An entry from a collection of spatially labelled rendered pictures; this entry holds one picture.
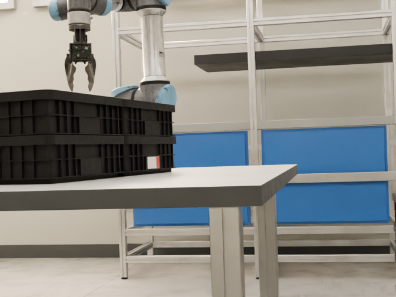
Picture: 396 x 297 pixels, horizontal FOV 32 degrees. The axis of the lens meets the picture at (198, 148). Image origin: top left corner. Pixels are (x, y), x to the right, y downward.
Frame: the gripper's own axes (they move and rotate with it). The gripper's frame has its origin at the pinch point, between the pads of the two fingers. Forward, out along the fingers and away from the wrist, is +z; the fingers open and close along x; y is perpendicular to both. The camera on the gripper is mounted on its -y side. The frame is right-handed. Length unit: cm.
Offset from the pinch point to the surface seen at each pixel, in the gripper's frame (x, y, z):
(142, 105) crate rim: 18.1, 18.1, 7.4
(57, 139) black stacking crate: -8, 60, 19
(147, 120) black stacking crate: 20.2, 14.2, 11.9
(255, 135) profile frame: 106, -163, 12
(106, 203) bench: 1, 96, 32
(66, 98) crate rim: -5, 56, 8
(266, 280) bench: 58, 14, 65
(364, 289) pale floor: 150, -115, 97
